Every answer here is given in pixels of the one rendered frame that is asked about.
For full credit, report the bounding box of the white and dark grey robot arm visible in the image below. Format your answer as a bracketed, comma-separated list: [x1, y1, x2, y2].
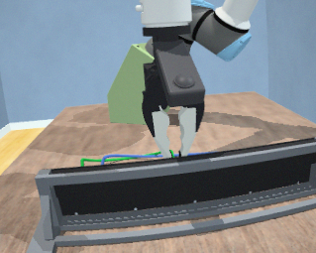
[136, 0, 259, 107]

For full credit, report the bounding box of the blue cable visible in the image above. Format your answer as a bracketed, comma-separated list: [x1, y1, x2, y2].
[101, 153, 202, 165]

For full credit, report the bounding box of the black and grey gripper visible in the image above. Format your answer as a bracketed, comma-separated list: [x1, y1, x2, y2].
[142, 25, 205, 159]

